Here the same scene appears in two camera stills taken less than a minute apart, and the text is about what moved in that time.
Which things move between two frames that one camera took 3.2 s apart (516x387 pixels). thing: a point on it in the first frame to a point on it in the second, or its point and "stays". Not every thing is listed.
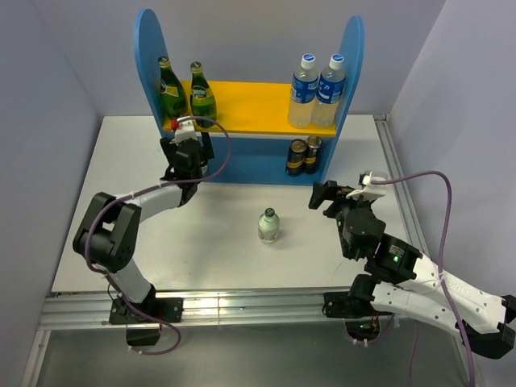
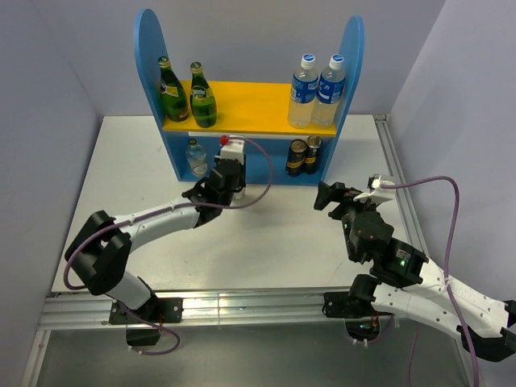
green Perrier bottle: (172, 94) stays
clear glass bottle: (268, 226) to (239, 195)
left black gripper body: (198, 175) to (240, 182)
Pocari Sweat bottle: (303, 93) stays
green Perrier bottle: (201, 97) stays
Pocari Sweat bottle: (330, 93) stays
